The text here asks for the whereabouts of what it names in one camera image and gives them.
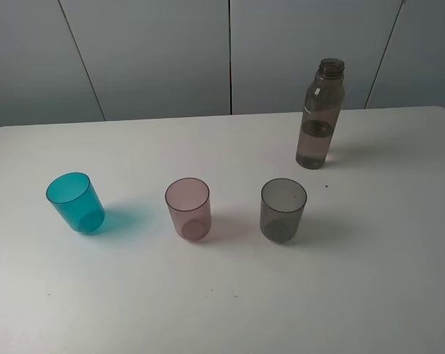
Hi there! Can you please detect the grey translucent plastic cup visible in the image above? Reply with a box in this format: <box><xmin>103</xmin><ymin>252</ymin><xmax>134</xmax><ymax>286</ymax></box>
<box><xmin>260</xmin><ymin>178</ymin><xmax>308</xmax><ymax>243</ymax></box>

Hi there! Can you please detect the pink translucent plastic cup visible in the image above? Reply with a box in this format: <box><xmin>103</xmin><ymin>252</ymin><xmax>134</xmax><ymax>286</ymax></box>
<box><xmin>165</xmin><ymin>177</ymin><xmax>212</xmax><ymax>242</ymax></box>

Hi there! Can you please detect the brown translucent water bottle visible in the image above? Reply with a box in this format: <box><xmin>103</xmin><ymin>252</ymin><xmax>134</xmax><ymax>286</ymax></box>
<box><xmin>296</xmin><ymin>58</ymin><xmax>345</xmax><ymax>170</ymax></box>

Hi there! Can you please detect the teal plastic cup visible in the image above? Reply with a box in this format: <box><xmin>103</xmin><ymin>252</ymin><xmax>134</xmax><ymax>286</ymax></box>
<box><xmin>46</xmin><ymin>172</ymin><xmax>105</xmax><ymax>234</ymax></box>

